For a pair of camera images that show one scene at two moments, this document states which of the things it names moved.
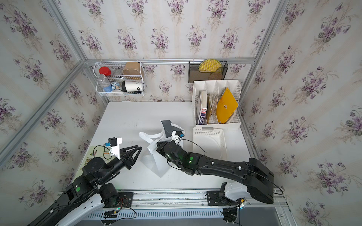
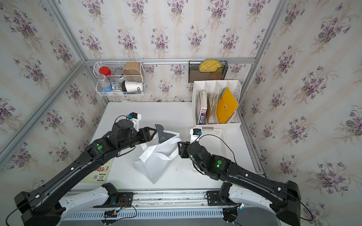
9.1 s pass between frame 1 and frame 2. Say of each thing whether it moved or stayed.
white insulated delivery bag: moved
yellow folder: stayed
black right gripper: moved
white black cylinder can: stayed
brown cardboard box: stayed
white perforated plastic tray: stayed
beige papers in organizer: stayed
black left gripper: moved
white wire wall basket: stayed
